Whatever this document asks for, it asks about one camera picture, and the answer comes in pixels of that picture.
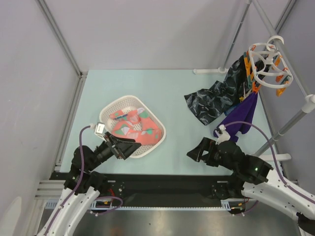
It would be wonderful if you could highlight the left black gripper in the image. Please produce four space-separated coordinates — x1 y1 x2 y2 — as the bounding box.
87 131 141 171

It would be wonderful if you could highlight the pink green patterned sock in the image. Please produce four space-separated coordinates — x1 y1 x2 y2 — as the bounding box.
111 108 162 146

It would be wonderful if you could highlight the white round clip hanger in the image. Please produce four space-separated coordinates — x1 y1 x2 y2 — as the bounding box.
244 35 293 97

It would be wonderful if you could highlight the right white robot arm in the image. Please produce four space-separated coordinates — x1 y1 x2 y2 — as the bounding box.
187 138 315 235

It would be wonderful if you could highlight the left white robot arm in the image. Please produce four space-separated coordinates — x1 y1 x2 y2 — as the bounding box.
38 132 141 236

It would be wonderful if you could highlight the white perforated plastic basket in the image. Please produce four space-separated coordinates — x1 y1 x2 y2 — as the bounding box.
99 95 166 158

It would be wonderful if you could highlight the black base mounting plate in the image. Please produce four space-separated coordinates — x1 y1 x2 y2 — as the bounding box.
49 172 247 207

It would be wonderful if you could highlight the dark patterned cloth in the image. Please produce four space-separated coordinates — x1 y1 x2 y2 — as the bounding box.
184 55 265 126

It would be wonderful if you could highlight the purple cloth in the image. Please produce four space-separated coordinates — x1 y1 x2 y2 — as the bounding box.
217 93 258 143

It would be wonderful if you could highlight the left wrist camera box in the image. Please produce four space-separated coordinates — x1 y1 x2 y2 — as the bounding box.
94 122 106 136

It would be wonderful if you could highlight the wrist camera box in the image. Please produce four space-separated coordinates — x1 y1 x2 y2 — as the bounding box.
94 122 106 136
215 124 230 145

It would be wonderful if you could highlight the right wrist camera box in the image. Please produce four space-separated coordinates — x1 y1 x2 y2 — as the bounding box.
215 124 230 145

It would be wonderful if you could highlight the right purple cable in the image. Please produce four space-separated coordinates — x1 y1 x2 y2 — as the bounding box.
222 121 315 216

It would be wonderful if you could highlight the grey drying rack frame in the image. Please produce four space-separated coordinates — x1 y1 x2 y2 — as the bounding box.
193 0 315 155

